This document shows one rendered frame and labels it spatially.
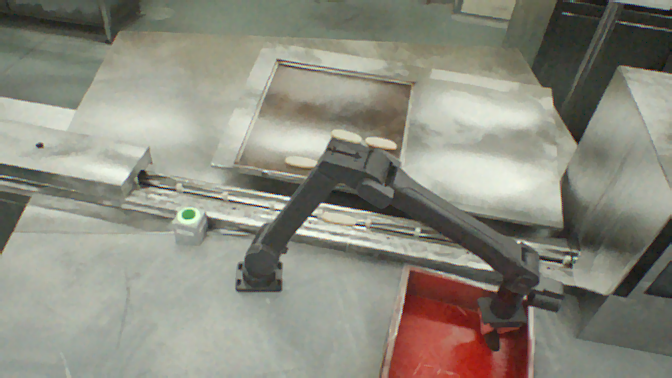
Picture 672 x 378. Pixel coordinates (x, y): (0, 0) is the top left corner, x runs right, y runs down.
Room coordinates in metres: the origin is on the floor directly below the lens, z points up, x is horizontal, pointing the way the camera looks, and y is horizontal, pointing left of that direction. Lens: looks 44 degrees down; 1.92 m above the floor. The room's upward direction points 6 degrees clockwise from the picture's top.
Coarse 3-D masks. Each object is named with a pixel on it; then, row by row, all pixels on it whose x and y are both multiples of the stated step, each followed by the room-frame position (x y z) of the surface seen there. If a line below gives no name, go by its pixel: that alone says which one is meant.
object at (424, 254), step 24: (48, 192) 1.00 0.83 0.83; (72, 192) 1.00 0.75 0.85; (144, 192) 1.02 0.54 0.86; (168, 216) 0.96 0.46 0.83; (216, 216) 0.95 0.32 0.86; (240, 216) 0.96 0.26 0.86; (264, 216) 0.97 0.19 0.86; (312, 240) 0.92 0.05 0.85; (336, 240) 0.91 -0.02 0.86; (360, 240) 0.92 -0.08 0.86; (384, 240) 0.93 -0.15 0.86; (408, 240) 0.94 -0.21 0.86; (432, 264) 0.88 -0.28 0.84; (456, 264) 0.87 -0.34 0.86; (480, 264) 0.88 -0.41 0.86
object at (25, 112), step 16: (0, 112) 1.37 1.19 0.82; (16, 112) 1.38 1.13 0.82; (32, 112) 1.39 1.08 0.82; (48, 112) 1.40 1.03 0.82; (64, 112) 1.40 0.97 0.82; (64, 128) 1.32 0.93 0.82; (0, 192) 1.02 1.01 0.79; (16, 192) 1.00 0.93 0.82; (32, 192) 1.01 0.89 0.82; (0, 208) 1.03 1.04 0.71; (16, 208) 1.02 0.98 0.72; (0, 224) 1.03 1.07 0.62; (0, 240) 1.04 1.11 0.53
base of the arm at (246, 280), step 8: (240, 264) 0.82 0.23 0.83; (240, 272) 0.79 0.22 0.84; (248, 272) 0.76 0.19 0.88; (280, 272) 0.81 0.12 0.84; (240, 280) 0.77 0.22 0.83; (248, 280) 0.76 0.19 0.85; (256, 280) 0.75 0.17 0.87; (264, 280) 0.75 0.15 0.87; (272, 280) 0.77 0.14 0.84; (280, 280) 0.78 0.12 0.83; (240, 288) 0.74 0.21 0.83; (248, 288) 0.75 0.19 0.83; (256, 288) 0.75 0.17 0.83; (264, 288) 0.75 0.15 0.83; (272, 288) 0.75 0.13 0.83; (280, 288) 0.76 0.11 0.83
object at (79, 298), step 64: (0, 256) 0.77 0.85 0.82; (64, 256) 0.79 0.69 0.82; (128, 256) 0.82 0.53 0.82; (192, 256) 0.84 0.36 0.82; (320, 256) 0.88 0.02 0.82; (0, 320) 0.59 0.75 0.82; (64, 320) 0.61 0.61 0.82; (128, 320) 0.63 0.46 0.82; (192, 320) 0.65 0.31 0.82; (256, 320) 0.67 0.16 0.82; (320, 320) 0.68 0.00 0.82; (384, 320) 0.70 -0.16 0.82; (576, 320) 0.76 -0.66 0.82
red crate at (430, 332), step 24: (408, 312) 0.73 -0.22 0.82; (432, 312) 0.74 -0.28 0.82; (456, 312) 0.75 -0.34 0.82; (408, 336) 0.66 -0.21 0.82; (432, 336) 0.67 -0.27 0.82; (456, 336) 0.68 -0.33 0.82; (480, 336) 0.68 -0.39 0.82; (504, 336) 0.69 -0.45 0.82; (408, 360) 0.60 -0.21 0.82; (432, 360) 0.61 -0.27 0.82; (456, 360) 0.61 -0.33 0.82; (480, 360) 0.62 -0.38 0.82; (504, 360) 0.62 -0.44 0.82
